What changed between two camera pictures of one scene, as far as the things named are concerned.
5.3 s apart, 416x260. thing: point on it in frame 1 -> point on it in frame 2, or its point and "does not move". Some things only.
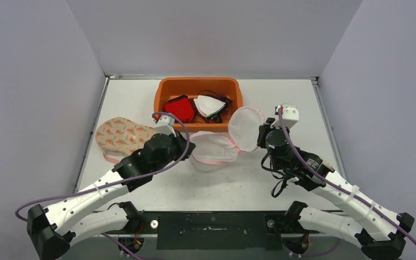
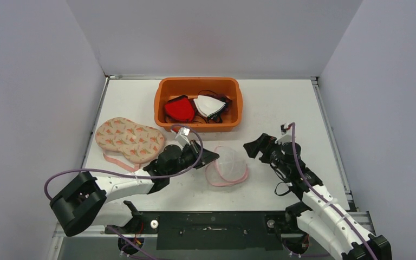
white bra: x=207 y=106 does not move
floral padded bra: x=117 y=137 does not move
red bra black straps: x=181 y=108 does not move
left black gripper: x=182 y=144 -> x=196 y=147
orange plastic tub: x=203 y=104 does not move
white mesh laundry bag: x=208 y=150 -> x=229 y=170
